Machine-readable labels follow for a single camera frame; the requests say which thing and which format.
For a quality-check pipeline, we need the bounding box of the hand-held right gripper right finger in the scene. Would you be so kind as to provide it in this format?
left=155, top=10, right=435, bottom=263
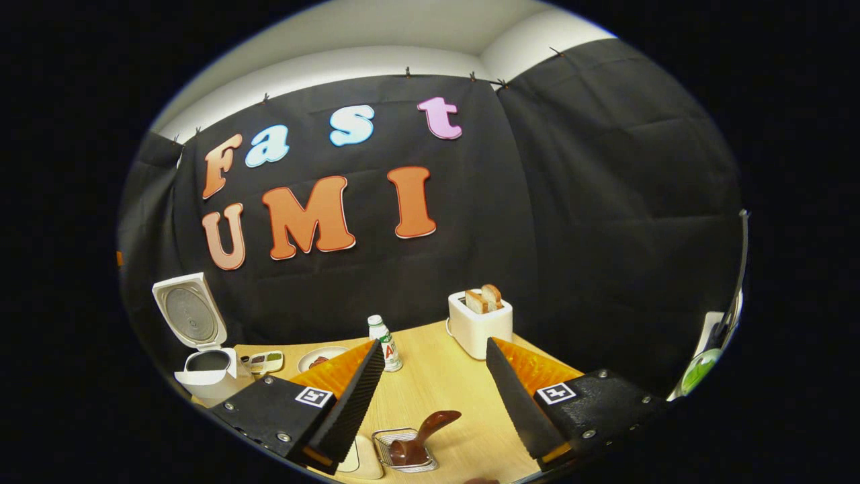
left=485, top=337, right=666, bottom=473

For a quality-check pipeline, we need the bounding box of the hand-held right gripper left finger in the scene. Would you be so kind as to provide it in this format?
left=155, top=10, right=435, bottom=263
left=210, top=339, right=386, bottom=476

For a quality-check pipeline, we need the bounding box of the metal wire chopstick holder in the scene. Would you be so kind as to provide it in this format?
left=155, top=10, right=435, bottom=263
left=372, top=428, right=439, bottom=474

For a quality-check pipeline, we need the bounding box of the brown wooden spoon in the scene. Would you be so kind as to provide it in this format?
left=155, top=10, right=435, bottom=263
left=388, top=410, right=462, bottom=467

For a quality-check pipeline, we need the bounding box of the white rice cooker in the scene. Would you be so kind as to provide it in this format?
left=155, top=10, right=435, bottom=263
left=152, top=272, right=256, bottom=407

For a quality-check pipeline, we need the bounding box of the clear rice container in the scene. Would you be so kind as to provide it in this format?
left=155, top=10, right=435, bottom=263
left=334, top=434, right=384, bottom=480

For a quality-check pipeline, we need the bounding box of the white oval plate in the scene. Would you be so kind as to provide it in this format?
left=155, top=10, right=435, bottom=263
left=297, top=346, right=350, bottom=374

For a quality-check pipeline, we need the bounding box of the white milk bottle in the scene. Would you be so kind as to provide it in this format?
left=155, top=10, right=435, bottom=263
left=368, top=315, right=404, bottom=372

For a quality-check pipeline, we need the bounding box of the cream toaster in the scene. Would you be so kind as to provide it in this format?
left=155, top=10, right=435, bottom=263
left=447, top=290, right=513, bottom=360

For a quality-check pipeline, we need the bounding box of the small divided seasoning dish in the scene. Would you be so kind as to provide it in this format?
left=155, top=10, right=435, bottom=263
left=241, top=351, right=284, bottom=375

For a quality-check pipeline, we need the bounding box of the green rounded object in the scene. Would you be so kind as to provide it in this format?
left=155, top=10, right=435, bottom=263
left=681, top=348, right=724, bottom=397

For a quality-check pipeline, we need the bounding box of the white object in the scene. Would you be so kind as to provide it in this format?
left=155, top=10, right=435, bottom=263
left=697, top=311, right=728, bottom=357

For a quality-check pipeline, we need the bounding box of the dark thin pole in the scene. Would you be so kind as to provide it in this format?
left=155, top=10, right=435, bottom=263
left=712, top=208, right=750, bottom=350

